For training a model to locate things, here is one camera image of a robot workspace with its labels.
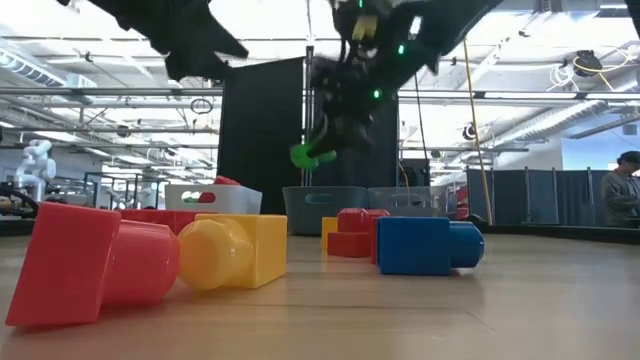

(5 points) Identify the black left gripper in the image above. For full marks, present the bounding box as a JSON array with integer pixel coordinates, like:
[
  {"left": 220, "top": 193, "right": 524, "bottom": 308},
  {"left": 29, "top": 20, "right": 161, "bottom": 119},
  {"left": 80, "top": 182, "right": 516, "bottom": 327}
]
[{"left": 57, "top": 0, "right": 250, "bottom": 82}]

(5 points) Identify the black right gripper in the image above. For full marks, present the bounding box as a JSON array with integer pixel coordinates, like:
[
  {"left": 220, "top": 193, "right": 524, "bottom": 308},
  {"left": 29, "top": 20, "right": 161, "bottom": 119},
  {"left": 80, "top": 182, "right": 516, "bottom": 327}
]
[{"left": 301, "top": 54, "right": 402, "bottom": 160}]

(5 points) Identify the green two-stud block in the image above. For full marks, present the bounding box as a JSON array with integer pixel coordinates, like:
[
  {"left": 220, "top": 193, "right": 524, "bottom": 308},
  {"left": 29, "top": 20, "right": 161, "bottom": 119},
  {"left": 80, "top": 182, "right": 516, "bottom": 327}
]
[{"left": 289, "top": 143, "right": 338, "bottom": 172}]

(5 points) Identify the teal plastic bin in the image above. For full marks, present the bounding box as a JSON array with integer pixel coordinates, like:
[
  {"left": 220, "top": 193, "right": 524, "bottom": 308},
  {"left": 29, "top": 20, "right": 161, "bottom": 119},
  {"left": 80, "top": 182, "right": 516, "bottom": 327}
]
[{"left": 282, "top": 185, "right": 371, "bottom": 237}]

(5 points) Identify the clear grey plastic bin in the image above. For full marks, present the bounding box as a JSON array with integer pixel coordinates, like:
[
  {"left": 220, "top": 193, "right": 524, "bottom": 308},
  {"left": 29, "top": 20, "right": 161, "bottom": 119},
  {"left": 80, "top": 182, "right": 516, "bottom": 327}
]
[{"left": 367, "top": 185, "right": 450, "bottom": 220}]

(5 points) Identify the yellow one-stud block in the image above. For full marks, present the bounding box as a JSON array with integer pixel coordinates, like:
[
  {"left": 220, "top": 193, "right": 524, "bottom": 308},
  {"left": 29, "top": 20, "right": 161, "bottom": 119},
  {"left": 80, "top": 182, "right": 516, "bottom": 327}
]
[
  {"left": 320, "top": 215, "right": 340, "bottom": 252},
  {"left": 178, "top": 213, "right": 289, "bottom": 292}
]

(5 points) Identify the red one-stud block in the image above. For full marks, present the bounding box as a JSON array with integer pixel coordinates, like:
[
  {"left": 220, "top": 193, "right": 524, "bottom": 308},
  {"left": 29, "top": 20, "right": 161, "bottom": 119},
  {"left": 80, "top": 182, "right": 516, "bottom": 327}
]
[{"left": 369, "top": 215, "right": 380, "bottom": 266}]

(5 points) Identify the white plastic bin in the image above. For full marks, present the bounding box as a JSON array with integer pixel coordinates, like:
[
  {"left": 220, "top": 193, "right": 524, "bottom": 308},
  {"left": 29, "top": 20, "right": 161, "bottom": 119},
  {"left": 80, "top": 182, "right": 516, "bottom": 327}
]
[{"left": 164, "top": 183, "right": 264, "bottom": 216}]

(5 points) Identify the blue one-stud block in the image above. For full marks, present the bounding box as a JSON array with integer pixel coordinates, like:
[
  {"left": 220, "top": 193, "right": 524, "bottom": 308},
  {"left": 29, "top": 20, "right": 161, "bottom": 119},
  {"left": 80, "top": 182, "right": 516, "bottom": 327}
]
[{"left": 376, "top": 215, "right": 486, "bottom": 277}]

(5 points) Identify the red four-stud block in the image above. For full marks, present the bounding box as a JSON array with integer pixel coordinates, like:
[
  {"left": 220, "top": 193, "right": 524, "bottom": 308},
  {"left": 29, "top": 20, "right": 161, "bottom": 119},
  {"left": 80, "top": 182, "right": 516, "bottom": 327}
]
[{"left": 197, "top": 175, "right": 242, "bottom": 204}]

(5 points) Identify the thin black hanging hoop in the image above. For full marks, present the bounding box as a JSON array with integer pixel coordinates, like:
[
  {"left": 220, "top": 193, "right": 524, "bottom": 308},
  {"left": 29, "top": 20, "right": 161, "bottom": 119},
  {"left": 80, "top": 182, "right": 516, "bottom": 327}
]
[{"left": 189, "top": 97, "right": 214, "bottom": 116}]

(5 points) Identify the black equipment box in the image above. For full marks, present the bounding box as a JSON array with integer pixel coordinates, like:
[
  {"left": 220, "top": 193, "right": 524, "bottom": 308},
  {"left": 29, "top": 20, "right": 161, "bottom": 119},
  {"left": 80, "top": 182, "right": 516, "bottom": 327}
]
[{"left": 398, "top": 158, "right": 432, "bottom": 189}]

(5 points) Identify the red cabinet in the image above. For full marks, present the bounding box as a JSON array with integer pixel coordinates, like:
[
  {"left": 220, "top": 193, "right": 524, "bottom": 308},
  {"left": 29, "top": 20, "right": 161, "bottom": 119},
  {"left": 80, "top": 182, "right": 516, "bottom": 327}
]
[{"left": 452, "top": 185, "right": 470, "bottom": 221}]

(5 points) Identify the dark blue partition fence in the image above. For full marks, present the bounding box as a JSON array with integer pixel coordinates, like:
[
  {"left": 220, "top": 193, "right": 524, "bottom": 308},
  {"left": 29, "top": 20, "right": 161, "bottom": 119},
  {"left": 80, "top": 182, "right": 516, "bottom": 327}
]
[{"left": 465, "top": 166, "right": 617, "bottom": 227}]

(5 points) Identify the person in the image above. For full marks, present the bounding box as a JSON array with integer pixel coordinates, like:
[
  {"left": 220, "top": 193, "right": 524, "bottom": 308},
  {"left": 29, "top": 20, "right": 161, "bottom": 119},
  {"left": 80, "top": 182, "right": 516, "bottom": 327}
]
[{"left": 599, "top": 149, "right": 640, "bottom": 230}]

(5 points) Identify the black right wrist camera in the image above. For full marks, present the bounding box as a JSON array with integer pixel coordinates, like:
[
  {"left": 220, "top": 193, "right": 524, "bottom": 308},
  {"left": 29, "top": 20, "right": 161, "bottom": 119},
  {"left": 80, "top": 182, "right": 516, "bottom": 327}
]
[{"left": 329, "top": 0, "right": 401, "bottom": 59}]

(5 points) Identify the yellow cable label tag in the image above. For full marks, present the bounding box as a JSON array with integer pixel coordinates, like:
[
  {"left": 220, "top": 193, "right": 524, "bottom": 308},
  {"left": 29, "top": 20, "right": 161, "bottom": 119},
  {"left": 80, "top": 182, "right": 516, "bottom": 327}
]
[{"left": 351, "top": 14, "right": 380, "bottom": 42}]

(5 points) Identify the yellow hanging cable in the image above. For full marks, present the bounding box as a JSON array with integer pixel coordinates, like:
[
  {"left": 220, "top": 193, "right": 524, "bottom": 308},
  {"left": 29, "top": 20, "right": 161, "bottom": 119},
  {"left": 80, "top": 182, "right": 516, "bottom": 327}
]
[{"left": 462, "top": 38, "right": 495, "bottom": 226}]

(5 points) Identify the black arm base cable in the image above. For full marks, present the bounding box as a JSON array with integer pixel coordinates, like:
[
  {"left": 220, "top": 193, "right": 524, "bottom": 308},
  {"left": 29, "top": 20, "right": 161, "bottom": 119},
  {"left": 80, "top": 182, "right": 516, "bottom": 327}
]
[{"left": 0, "top": 180, "right": 41, "bottom": 219}]

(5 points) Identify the black aluminium table frame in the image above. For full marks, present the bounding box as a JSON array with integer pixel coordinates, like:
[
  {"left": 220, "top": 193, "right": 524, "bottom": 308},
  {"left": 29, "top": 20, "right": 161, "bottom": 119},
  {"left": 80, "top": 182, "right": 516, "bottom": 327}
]
[{"left": 0, "top": 214, "right": 640, "bottom": 246}]

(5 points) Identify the black reel with yellow cable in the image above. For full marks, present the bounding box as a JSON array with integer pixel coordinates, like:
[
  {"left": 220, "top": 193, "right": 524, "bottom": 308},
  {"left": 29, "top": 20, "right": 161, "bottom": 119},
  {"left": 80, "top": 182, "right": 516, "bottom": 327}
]
[{"left": 571, "top": 48, "right": 605, "bottom": 79}]

